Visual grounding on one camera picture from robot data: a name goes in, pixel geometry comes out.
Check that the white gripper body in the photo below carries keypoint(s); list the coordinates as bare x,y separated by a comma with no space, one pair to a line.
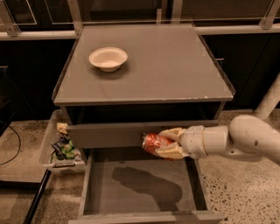
192,141

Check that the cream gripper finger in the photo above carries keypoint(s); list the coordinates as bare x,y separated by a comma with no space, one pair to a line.
171,151
172,134

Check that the red coke can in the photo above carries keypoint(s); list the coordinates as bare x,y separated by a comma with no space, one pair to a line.
153,141

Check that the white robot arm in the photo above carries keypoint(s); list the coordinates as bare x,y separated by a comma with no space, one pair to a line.
246,138

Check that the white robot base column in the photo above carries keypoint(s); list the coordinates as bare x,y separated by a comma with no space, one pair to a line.
269,101

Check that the closed grey top drawer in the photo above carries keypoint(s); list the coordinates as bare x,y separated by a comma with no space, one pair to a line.
123,134

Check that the open grey middle drawer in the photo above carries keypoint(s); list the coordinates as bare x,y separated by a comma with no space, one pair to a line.
130,186

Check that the grey drawer cabinet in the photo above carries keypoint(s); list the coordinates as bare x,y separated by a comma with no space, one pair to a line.
169,76

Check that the white paper bowl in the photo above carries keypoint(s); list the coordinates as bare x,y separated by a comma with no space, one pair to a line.
108,59

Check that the green snack bag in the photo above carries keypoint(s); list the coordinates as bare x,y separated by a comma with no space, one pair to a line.
64,149

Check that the tan crumpled snack bag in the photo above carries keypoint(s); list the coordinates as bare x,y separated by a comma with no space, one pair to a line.
62,128

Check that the clear plastic storage bin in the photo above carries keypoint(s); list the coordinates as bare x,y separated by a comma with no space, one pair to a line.
47,153

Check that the metal railing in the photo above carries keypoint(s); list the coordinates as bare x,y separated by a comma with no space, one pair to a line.
65,19

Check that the black floor frame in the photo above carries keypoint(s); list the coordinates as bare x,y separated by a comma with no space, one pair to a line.
37,187

